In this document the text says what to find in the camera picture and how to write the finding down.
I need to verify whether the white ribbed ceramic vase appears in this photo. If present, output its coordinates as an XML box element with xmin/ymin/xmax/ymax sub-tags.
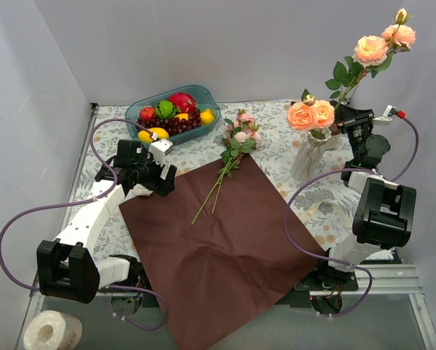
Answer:
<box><xmin>291</xmin><ymin>128</ymin><xmax>331</xmax><ymax>182</ymax></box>

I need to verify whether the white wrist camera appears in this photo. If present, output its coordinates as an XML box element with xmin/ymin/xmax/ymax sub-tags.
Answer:
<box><xmin>373</xmin><ymin>105</ymin><xmax>406</xmax><ymax>124</ymax></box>
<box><xmin>148</xmin><ymin>139</ymin><xmax>174</xmax><ymax>166</ymax></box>

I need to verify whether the dark red wrapping paper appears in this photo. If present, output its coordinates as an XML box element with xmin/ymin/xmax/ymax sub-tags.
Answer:
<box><xmin>120</xmin><ymin>156</ymin><xmax>323</xmax><ymax>349</ymax></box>

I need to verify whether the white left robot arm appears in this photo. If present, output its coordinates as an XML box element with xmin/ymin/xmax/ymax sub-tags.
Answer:
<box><xmin>36</xmin><ymin>139</ymin><xmax>176</xmax><ymax>303</ymax></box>

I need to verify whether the red dragon fruit toy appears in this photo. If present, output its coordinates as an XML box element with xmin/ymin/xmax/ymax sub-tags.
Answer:
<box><xmin>168</xmin><ymin>92</ymin><xmax>197</xmax><ymax>113</ymax></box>

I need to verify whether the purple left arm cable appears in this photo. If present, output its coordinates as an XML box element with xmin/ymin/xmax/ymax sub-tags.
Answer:
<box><xmin>0</xmin><ymin>118</ymin><xmax>170</xmax><ymax>332</ymax></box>

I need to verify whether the pink artificial flower bunch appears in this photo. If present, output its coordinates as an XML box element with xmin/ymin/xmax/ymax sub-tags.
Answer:
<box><xmin>191</xmin><ymin>109</ymin><xmax>262</xmax><ymax>225</ymax></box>

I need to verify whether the peach rose stem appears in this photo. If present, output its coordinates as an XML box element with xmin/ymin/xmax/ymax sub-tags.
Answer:
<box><xmin>287</xmin><ymin>89</ymin><xmax>335</xmax><ymax>140</ymax></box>
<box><xmin>325</xmin><ymin>8</ymin><xmax>416</xmax><ymax>109</ymax></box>

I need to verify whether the yellow lemon toy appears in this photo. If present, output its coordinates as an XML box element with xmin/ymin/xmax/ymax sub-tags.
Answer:
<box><xmin>200</xmin><ymin>109</ymin><xmax>214</xmax><ymax>126</ymax></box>

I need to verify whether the red apple toy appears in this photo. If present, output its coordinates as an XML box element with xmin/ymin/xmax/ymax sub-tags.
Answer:
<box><xmin>139</xmin><ymin>106</ymin><xmax>156</xmax><ymax>121</ymax></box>

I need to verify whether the dark red grape bunch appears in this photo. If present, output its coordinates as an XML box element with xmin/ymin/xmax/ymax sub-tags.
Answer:
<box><xmin>137</xmin><ymin>108</ymin><xmax>201</xmax><ymax>136</ymax></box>

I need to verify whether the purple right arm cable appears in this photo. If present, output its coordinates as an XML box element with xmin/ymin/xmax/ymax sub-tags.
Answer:
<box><xmin>283</xmin><ymin>114</ymin><xmax>420</xmax><ymax>318</ymax></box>

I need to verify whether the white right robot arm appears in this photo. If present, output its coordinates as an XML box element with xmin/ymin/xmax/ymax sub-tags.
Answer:
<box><xmin>314</xmin><ymin>105</ymin><xmax>416</xmax><ymax>290</ymax></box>

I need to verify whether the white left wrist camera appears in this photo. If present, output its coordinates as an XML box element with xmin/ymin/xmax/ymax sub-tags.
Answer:
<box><xmin>148</xmin><ymin>139</ymin><xmax>174</xmax><ymax>166</ymax></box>

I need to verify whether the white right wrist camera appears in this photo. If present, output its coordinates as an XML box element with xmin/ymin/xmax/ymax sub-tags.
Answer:
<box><xmin>373</xmin><ymin>105</ymin><xmax>406</xmax><ymax>124</ymax></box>

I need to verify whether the white toilet paper roll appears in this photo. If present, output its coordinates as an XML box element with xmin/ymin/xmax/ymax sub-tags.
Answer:
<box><xmin>23</xmin><ymin>310</ymin><xmax>82</xmax><ymax>350</ymax></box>

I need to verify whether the yellow mango toy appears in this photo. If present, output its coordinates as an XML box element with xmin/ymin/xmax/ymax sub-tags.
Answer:
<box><xmin>137</xmin><ymin>128</ymin><xmax>169</xmax><ymax>144</ymax></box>

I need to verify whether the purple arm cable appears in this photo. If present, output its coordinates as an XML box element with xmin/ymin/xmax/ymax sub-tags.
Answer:
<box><xmin>0</xmin><ymin>118</ymin><xmax>170</xmax><ymax>332</ymax></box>
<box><xmin>283</xmin><ymin>114</ymin><xmax>420</xmax><ymax>318</ymax></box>

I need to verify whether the green watermelon toy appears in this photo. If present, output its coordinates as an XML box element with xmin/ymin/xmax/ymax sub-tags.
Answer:
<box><xmin>155</xmin><ymin>100</ymin><xmax>176</xmax><ymax>120</ymax></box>

